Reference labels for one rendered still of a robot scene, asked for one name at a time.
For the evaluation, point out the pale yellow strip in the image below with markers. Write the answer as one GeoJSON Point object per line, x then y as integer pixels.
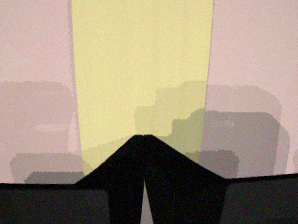
{"type": "Point", "coordinates": [141, 69]}

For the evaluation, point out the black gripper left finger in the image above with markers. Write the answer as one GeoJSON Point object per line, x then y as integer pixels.
{"type": "Point", "coordinates": [110, 194]}

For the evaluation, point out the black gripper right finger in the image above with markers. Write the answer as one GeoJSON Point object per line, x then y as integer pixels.
{"type": "Point", "coordinates": [180, 191]}

